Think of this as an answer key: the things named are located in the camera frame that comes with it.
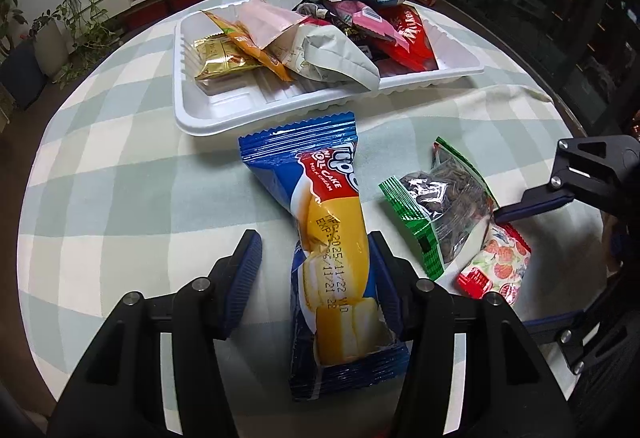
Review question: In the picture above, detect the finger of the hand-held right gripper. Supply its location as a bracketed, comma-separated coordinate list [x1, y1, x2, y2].
[494, 133, 640, 224]
[522, 291, 626, 374]

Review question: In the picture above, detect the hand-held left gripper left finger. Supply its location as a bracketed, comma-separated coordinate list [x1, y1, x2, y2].
[47, 229, 263, 438]

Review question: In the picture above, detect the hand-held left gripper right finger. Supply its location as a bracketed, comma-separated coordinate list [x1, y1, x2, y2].
[367, 231, 571, 438]

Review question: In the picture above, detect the red white strawberry packet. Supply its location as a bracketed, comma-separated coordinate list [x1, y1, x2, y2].
[456, 222, 532, 309]

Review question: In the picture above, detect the blue roll cake packet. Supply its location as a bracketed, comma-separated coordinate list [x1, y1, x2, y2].
[238, 111, 411, 402]

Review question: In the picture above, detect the green sunflower seed packet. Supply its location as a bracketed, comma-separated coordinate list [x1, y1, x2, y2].
[378, 137, 501, 281]

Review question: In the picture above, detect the white plastic tray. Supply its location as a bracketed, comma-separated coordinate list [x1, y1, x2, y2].
[173, 0, 486, 138]

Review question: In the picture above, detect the black snack packet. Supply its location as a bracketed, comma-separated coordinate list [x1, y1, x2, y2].
[292, 0, 374, 60]

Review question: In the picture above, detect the dark glass cabinet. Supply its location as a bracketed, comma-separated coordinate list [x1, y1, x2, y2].
[445, 0, 640, 135]

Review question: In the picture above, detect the red chocolate ball packet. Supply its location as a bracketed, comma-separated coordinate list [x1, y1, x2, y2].
[370, 3, 441, 72]

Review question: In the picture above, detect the gold snack packet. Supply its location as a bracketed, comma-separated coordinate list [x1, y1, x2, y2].
[194, 34, 261, 84]

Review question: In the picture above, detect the orange snack packet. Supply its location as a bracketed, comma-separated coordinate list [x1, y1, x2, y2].
[201, 10, 296, 83]

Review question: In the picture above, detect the white snack packet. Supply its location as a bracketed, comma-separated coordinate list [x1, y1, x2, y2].
[270, 16, 381, 92]

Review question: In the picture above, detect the pale pink snack packet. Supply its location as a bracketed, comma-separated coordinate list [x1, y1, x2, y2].
[236, 0, 308, 50]

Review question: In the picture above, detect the dark blue plant pot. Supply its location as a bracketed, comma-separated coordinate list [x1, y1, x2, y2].
[0, 41, 47, 112]

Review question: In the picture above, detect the white plant pot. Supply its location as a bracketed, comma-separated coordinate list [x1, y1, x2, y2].
[32, 18, 69, 77]

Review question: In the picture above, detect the leafy plant in white pot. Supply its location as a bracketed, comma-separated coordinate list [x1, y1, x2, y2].
[30, 0, 122, 85]

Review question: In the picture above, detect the leafy plant in dark pot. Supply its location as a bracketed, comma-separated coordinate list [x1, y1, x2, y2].
[0, 0, 32, 60]

